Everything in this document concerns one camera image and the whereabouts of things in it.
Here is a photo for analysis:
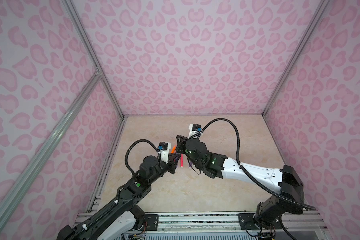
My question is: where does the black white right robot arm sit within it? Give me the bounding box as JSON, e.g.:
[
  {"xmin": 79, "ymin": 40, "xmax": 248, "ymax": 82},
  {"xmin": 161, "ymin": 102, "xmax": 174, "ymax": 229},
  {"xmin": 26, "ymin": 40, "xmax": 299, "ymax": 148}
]
[{"xmin": 176, "ymin": 135, "xmax": 304, "ymax": 226}]

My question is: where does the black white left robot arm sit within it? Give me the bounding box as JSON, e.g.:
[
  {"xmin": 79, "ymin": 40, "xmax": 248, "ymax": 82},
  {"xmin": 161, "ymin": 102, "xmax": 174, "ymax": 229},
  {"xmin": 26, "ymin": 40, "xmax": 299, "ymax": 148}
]
[{"xmin": 57, "ymin": 154, "xmax": 180, "ymax": 240}]

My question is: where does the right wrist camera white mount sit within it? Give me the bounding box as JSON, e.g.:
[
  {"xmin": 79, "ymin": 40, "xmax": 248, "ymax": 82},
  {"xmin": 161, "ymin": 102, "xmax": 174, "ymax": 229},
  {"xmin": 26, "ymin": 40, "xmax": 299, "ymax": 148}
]
[{"xmin": 188, "ymin": 124, "xmax": 202, "ymax": 139}]

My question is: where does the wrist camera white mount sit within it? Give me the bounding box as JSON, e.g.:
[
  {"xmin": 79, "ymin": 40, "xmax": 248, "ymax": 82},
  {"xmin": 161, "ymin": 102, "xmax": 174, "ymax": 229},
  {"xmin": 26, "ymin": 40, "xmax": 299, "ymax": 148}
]
[
  {"xmin": 188, "ymin": 124, "xmax": 202, "ymax": 139},
  {"xmin": 158, "ymin": 142, "xmax": 172, "ymax": 164}
]

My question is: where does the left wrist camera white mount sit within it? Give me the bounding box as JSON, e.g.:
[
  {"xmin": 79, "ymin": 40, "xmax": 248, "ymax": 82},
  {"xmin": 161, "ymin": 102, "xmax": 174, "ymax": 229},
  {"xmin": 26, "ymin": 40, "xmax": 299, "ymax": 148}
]
[{"xmin": 158, "ymin": 142, "xmax": 172, "ymax": 164}]

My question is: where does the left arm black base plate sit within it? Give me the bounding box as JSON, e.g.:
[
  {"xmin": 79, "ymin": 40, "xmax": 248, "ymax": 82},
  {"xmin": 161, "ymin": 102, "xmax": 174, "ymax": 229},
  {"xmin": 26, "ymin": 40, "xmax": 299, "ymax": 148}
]
[{"xmin": 132, "ymin": 214, "xmax": 159, "ymax": 232}]

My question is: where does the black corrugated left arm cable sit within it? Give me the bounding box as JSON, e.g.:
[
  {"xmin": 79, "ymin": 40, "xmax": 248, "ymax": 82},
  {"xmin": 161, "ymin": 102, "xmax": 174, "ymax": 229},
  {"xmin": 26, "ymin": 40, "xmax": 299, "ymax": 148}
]
[{"xmin": 64, "ymin": 138, "xmax": 161, "ymax": 240}]

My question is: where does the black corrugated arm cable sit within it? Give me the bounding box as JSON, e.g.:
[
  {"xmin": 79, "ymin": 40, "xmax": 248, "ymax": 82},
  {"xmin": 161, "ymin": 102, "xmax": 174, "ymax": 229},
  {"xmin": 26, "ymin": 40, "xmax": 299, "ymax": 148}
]
[
  {"xmin": 64, "ymin": 138, "xmax": 161, "ymax": 240},
  {"xmin": 200, "ymin": 117, "xmax": 316, "ymax": 211}
]

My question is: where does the aluminium front rail frame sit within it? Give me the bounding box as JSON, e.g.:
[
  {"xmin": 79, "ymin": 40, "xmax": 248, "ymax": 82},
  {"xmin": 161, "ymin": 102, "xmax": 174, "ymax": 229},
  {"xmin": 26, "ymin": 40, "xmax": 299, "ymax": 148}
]
[{"xmin": 68, "ymin": 211, "xmax": 328, "ymax": 240}]

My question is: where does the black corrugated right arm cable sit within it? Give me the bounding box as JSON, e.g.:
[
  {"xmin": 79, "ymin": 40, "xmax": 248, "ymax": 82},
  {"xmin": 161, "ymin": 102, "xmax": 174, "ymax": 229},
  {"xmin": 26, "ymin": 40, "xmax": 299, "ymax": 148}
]
[{"xmin": 200, "ymin": 117, "xmax": 316, "ymax": 211}]

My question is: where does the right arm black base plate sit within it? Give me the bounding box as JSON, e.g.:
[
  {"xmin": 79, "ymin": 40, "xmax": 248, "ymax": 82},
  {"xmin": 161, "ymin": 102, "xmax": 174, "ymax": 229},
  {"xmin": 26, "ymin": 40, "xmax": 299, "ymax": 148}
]
[{"xmin": 238, "ymin": 213, "xmax": 282, "ymax": 231}]

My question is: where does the diagonal aluminium wall strut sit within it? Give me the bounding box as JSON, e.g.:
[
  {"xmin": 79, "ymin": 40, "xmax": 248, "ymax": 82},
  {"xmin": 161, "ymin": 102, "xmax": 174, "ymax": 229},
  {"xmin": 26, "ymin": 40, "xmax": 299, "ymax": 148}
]
[{"xmin": 0, "ymin": 73, "xmax": 102, "ymax": 233}]

